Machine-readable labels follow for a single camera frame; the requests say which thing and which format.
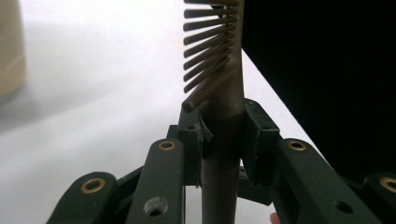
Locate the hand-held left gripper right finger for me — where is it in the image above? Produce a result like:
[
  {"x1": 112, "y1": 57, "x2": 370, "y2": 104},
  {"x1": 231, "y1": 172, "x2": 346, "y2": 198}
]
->
[{"x1": 241, "y1": 98, "x2": 385, "y2": 224}]

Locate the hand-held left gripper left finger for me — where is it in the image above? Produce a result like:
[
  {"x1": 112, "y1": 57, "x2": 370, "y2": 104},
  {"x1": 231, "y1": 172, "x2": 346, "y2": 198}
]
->
[{"x1": 124, "y1": 105, "x2": 215, "y2": 224}]

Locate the dark wide-tooth comb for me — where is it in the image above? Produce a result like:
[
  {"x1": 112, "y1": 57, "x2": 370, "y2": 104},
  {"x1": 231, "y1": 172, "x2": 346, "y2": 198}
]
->
[{"x1": 181, "y1": 0, "x2": 247, "y2": 224}]

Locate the beige square cup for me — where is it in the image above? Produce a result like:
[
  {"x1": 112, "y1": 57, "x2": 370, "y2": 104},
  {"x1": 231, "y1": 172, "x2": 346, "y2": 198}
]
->
[{"x1": 0, "y1": 0, "x2": 28, "y2": 97}]

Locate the black curtain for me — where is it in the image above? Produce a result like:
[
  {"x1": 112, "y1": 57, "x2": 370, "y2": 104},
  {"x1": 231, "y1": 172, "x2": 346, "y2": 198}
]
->
[{"x1": 241, "y1": 0, "x2": 396, "y2": 185}]

